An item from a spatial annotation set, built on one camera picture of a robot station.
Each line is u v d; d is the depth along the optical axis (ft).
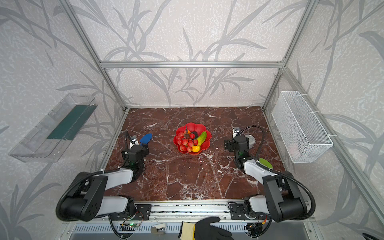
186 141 2.90
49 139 2.11
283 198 1.38
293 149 2.41
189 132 3.43
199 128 3.39
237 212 2.40
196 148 3.01
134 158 2.26
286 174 1.46
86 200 1.39
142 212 2.38
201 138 3.18
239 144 2.22
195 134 3.33
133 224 2.32
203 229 2.31
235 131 2.58
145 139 3.37
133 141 2.50
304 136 1.99
